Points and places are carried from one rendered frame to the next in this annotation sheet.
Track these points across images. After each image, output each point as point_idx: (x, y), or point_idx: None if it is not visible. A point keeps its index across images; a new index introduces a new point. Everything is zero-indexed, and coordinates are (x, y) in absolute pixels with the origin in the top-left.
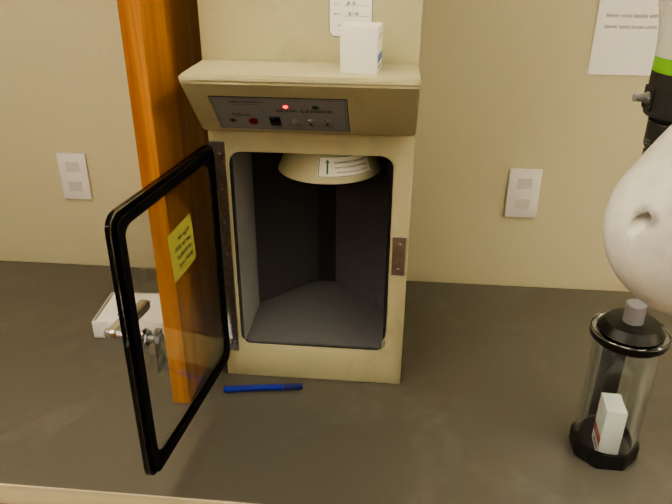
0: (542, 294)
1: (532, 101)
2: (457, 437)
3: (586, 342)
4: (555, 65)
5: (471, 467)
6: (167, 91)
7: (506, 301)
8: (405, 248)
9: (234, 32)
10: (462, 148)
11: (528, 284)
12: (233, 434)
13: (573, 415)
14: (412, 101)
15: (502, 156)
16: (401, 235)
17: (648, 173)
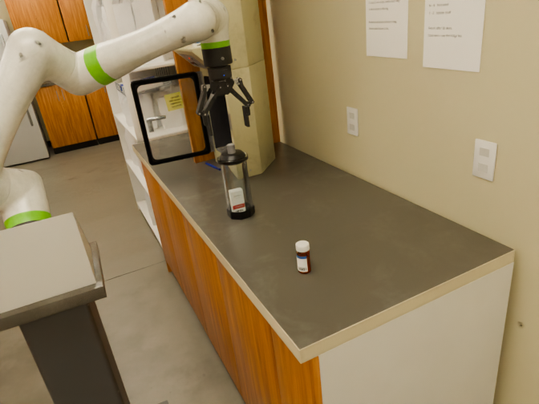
0: (350, 179)
1: (350, 70)
2: (220, 194)
3: (318, 195)
4: (355, 50)
5: (207, 199)
6: None
7: (330, 175)
8: (230, 119)
9: None
10: (332, 93)
11: (361, 176)
12: (188, 171)
13: (257, 205)
14: (198, 57)
15: (345, 99)
16: (228, 112)
17: None
